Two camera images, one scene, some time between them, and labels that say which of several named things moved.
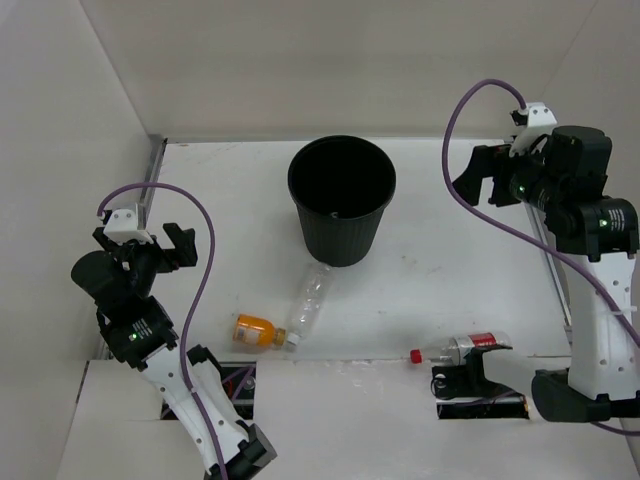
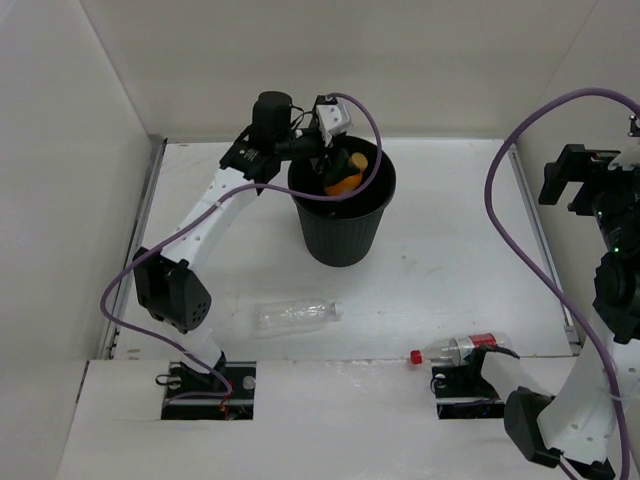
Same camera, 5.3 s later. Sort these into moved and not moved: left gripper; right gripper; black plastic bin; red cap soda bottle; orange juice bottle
Moved: left gripper; orange juice bottle; right gripper
Not moved: red cap soda bottle; black plastic bin
